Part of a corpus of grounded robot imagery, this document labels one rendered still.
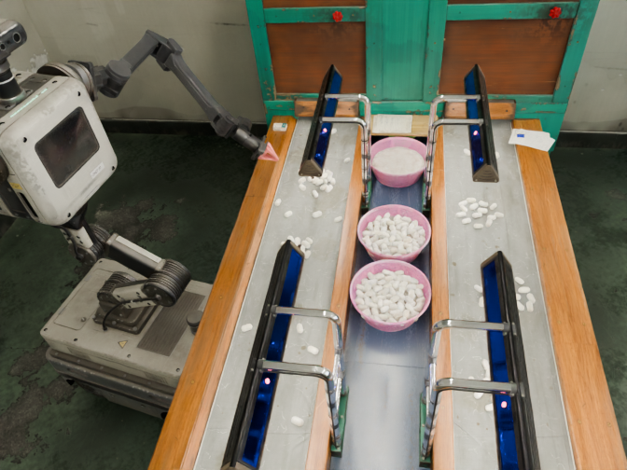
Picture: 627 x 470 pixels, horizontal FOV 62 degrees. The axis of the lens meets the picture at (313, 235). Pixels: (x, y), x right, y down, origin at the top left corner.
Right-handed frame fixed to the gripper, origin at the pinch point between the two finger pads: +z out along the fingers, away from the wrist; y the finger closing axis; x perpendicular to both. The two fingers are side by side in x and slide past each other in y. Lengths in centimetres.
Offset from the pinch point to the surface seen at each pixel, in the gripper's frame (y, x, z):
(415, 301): -55, -27, 53
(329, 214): -18.3, -6.5, 26.0
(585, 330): -63, -63, 89
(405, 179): 6, -24, 48
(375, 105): 47, -20, 30
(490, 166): -30, -69, 43
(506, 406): -107, -67, 44
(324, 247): -35.5, -6.7, 26.5
